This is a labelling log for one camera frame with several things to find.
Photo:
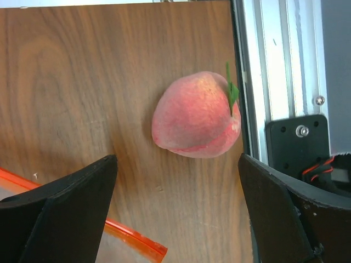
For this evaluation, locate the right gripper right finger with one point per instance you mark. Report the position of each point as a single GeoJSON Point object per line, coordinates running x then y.
{"type": "Point", "coordinates": [292, 220]}

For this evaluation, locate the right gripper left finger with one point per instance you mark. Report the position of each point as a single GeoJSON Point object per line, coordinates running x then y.
{"type": "Point", "coordinates": [62, 221]}

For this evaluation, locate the pink fake peach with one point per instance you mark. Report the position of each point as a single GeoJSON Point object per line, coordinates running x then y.
{"type": "Point", "coordinates": [198, 116]}

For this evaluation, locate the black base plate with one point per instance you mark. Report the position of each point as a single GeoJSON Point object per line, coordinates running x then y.
{"type": "Point", "coordinates": [299, 147]}

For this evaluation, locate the aluminium rail frame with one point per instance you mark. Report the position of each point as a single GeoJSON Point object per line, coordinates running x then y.
{"type": "Point", "coordinates": [282, 63]}

